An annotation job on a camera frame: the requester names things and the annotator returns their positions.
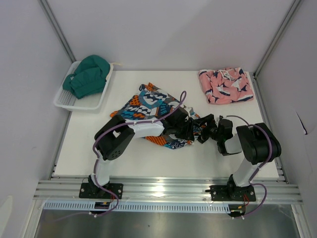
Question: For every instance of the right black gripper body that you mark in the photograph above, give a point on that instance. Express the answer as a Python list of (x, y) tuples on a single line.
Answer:
[(218, 136)]

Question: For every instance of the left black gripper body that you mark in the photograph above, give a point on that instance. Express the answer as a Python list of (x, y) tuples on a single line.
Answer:
[(183, 131)]

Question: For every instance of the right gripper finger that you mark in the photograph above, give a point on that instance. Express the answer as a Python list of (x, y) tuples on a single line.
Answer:
[(209, 119), (203, 137)]

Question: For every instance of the blue patterned shorts pile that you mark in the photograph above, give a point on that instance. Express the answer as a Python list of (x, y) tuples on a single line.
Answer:
[(152, 102)]

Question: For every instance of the pink shark print shorts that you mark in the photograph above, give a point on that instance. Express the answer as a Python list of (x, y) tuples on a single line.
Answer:
[(225, 86)]

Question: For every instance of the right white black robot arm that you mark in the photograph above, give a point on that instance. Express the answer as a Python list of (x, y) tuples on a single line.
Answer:
[(255, 141)]

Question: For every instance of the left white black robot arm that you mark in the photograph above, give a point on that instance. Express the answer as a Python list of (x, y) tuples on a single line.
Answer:
[(112, 140)]

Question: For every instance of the teal green shorts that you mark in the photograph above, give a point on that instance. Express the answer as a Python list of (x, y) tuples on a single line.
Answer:
[(89, 78)]

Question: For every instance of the white plastic basket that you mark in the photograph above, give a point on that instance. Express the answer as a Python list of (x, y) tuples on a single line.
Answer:
[(91, 104)]

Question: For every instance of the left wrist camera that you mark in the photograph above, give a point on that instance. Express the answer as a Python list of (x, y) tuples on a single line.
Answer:
[(190, 112)]

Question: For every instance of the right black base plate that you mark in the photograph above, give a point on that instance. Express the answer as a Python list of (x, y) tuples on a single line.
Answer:
[(226, 193)]

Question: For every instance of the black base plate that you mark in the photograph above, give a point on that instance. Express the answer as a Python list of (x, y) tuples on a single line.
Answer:
[(90, 191), (226, 193)]

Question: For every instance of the aluminium mounting rail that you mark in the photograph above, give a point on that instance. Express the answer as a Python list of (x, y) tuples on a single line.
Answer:
[(173, 190)]

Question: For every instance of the slotted white cable duct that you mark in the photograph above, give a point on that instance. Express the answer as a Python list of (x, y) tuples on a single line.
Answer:
[(138, 207)]

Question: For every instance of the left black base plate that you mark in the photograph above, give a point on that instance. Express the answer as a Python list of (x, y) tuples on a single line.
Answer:
[(90, 191)]

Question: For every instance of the right aluminium frame post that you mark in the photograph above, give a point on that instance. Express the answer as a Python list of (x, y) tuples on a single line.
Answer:
[(286, 21)]

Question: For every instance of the aluminium frame post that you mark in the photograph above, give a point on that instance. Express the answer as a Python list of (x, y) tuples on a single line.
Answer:
[(286, 21), (44, 4)]

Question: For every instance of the left aluminium frame post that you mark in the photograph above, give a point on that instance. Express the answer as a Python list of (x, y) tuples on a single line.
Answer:
[(44, 4)]

